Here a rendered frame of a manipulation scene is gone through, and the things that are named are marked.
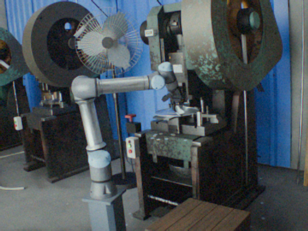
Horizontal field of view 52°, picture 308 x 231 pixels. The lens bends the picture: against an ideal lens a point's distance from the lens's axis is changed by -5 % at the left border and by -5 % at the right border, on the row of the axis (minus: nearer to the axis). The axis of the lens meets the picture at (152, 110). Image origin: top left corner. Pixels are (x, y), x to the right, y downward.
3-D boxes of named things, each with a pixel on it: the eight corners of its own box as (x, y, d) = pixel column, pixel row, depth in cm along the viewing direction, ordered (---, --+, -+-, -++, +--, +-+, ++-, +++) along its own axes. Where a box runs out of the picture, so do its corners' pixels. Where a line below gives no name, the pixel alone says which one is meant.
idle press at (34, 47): (53, 192, 294) (26, -3, 262) (9, 171, 361) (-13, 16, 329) (162, 148, 402) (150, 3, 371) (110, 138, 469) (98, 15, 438)
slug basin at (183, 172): (198, 185, 212) (197, 171, 210) (158, 175, 235) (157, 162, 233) (223, 168, 237) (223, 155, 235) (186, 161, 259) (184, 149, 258)
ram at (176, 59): (184, 96, 211) (181, 50, 206) (166, 95, 221) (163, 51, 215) (199, 92, 224) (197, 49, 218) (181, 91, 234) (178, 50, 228)
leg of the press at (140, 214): (144, 221, 232) (132, 98, 215) (132, 217, 239) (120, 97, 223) (210, 178, 299) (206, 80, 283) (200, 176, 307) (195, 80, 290)
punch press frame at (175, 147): (197, 212, 206) (184, -6, 182) (148, 198, 234) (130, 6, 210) (250, 172, 264) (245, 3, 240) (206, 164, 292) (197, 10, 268)
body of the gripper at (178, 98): (183, 107, 193) (176, 90, 188) (171, 107, 199) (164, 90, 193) (189, 100, 198) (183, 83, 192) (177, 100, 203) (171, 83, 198)
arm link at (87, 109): (91, 174, 181) (68, 79, 170) (91, 166, 196) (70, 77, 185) (112, 169, 183) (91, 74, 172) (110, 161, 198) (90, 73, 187)
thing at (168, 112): (157, 118, 202) (157, 117, 202) (152, 110, 231) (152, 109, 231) (203, 113, 205) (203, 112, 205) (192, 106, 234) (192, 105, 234)
